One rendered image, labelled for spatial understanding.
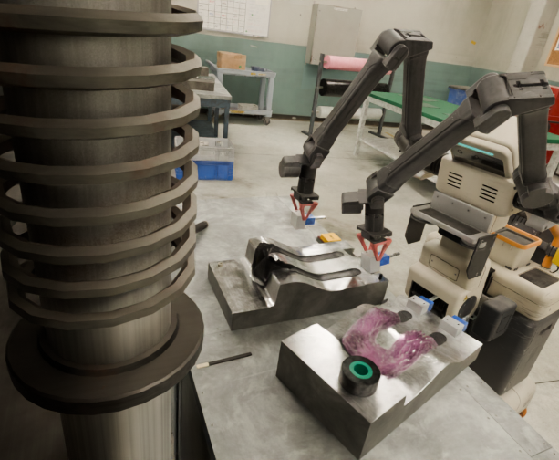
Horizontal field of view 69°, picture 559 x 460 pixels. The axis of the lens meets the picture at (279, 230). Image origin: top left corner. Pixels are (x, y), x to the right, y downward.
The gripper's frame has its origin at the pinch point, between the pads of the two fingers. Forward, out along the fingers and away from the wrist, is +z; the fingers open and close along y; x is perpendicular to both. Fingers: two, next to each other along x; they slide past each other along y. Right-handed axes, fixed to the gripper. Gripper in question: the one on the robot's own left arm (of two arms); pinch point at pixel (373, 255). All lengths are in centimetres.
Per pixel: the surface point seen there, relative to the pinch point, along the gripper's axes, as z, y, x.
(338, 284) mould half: 4.1, 4.0, -15.1
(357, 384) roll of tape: 1, 43, -34
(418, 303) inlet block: 8.8, 17.6, 3.1
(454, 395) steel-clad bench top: 19.4, 40.7, -4.9
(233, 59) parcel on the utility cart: -69, -570, 138
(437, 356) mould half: 8.6, 37.6, -8.4
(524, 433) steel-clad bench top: 22, 54, 3
